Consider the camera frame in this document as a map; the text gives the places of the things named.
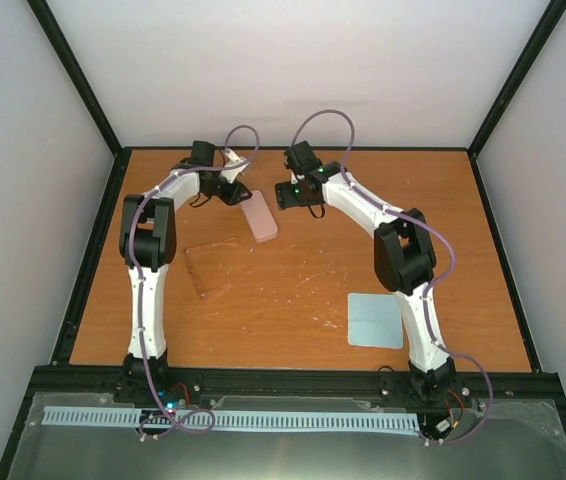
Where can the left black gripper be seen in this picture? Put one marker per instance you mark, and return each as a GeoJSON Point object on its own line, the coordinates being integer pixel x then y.
{"type": "Point", "coordinates": [238, 189]}

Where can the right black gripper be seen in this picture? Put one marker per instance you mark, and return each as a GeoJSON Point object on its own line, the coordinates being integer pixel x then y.
{"type": "Point", "coordinates": [285, 200]}

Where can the pink glasses case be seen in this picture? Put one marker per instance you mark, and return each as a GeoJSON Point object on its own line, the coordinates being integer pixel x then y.
{"type": "Point", "coordinates": [259, 217]}

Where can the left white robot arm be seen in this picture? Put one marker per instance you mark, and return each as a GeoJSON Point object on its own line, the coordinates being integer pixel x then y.
{"type": "Point", "coordinates": [148, 245]}

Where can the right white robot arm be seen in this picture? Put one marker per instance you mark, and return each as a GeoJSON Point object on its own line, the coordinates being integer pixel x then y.
{"type": "Point", "coordinates": [404, 259]}

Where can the transparent brown sunglasses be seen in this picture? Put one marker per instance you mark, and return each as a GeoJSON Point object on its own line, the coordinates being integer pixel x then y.
{"type": "Point", "coordinates": [217, 267]}

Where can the light blue cleaning cloth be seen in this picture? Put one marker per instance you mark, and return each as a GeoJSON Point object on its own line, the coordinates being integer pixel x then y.
{"type": "Point", "coordinates": [374, 321]}

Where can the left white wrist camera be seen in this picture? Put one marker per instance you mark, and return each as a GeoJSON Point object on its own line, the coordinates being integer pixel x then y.
{"type": "Point", "coordinates": [234, 166]}

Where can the black aluminium frame rail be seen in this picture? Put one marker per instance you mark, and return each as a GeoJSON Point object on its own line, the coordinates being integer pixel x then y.
{"type": "Point", "coordinates": [381, 388]}

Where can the slotted grey cable duct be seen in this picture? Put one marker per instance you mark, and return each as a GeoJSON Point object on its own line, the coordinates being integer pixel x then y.
{"type": "Point", "coordinates": [235, 420]}

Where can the metal base plate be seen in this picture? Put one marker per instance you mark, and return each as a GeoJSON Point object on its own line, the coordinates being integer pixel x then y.
{"type": "Point", "coordinates": [516, 440]}

